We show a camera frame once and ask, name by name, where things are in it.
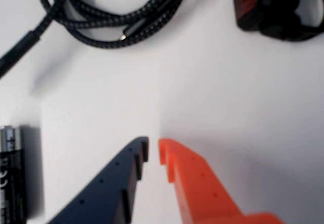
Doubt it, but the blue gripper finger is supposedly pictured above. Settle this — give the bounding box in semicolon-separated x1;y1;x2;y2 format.
47;136;150;224

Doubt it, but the black AA battery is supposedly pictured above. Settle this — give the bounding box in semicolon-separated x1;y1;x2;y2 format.
0;124;28;221

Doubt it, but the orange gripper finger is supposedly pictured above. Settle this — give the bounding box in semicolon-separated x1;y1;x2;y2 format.
158;138;285;224

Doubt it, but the black bike light red lens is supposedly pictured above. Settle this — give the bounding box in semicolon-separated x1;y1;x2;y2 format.
231;0;324;42

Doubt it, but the black braided USB cable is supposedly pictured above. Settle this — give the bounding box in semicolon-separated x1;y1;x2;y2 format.
0;0;200;80

